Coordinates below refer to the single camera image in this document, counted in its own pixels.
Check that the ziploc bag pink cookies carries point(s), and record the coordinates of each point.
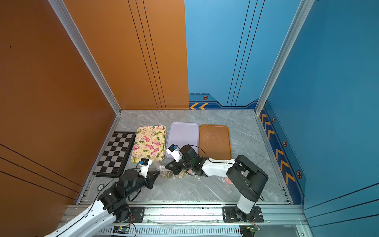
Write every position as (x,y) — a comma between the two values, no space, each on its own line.
(225,184)

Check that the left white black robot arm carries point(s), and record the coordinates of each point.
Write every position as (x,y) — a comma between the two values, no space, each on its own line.
(110,206)

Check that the green circuit board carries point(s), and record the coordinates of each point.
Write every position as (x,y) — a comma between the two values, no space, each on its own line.
(121,230)
(249,230)

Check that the black white checkerboard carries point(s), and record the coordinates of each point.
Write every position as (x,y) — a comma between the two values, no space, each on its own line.
(115,155)

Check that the floral pattern tray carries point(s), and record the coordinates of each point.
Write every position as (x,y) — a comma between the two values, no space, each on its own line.
(149,143)

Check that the lavender plastic tray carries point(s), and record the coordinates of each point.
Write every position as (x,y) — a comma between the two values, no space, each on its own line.
(183,133)

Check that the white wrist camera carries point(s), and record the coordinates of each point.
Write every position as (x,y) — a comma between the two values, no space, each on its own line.
(144,166)
(173,152)

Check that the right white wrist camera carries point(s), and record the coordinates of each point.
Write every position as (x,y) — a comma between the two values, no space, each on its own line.
(173,152)

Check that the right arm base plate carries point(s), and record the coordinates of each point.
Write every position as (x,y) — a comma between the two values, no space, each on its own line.
(232,214)

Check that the right green circuit board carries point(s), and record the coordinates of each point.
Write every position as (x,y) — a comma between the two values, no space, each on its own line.
(249,230)

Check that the aluminium front rail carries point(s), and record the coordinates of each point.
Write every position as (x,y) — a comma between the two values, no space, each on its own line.
(210,213)

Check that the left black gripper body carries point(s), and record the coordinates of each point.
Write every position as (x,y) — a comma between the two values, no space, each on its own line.
(149,180)

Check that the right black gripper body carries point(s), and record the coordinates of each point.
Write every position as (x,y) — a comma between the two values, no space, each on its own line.
(183,164)

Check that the brown plastic tray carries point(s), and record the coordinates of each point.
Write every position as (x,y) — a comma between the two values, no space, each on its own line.
(214,142)

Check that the ziploc bag ring cookies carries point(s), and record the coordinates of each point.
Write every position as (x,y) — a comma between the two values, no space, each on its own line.
(164,172)

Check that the ziploc bag mixed cookies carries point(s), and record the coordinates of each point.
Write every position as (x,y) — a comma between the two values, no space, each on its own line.
(185,173)

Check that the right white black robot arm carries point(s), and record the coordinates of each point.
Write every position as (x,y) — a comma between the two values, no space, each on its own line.
(246,176)

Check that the left green circuit board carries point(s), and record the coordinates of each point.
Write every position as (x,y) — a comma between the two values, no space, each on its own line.
(121,230)

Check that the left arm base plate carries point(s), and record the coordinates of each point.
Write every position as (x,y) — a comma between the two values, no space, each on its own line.
(134,214)

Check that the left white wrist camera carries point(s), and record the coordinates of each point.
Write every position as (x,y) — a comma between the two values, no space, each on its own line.
(144,166)

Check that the round floor grommet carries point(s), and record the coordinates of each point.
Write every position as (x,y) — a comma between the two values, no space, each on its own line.
(100,187)

